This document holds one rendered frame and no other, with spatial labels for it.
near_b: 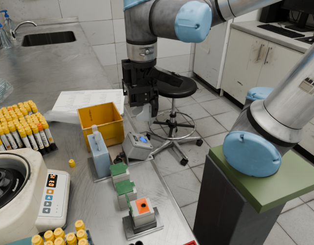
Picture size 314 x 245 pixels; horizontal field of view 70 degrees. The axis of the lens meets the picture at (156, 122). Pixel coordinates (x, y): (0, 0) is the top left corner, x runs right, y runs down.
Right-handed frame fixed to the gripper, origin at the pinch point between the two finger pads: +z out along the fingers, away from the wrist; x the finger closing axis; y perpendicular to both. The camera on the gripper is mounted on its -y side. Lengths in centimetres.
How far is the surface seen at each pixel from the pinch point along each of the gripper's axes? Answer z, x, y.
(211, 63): 64, -174, -144
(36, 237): 1.4, 25.1, 31.8
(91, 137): 2.7, -2.4, 18.1
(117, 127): 5.3, -7.8, 9.3
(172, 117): 66, -86, -49
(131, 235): 11.3, 25.8, 14.8
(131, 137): 4.4, -0.1, 6.6
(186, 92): 36, -71, -53
